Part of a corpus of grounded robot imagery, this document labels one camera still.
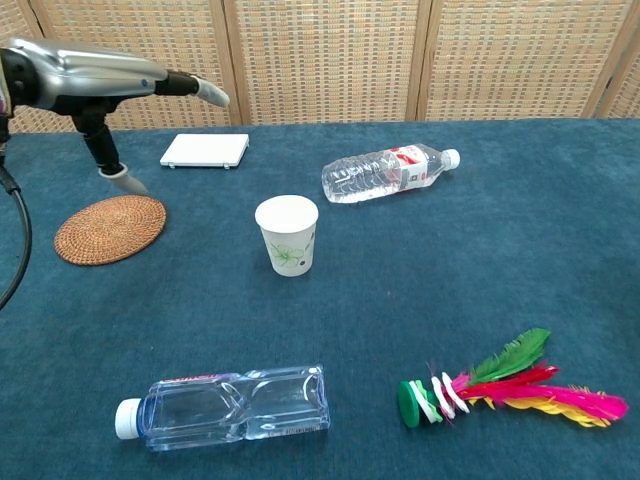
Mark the teal table cloth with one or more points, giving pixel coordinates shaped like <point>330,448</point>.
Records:
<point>350,290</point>

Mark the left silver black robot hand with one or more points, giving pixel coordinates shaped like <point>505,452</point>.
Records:
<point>65,75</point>

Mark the square clear water bottle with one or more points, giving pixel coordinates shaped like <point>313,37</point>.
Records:
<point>225,410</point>

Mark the woven folding screen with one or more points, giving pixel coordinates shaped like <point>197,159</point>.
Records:
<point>325,60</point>

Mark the clear bottle red label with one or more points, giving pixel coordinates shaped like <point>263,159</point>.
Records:
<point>365,175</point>

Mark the white paper cup green flower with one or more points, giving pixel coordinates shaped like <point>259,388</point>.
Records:
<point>287,235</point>

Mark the round woven rattan coaster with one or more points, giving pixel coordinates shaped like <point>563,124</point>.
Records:
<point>110,230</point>

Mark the flat white plastic box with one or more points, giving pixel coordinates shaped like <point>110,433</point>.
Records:
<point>205,150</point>

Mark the colourful feather shuttlecock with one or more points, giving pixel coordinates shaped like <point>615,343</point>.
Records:
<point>500,390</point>

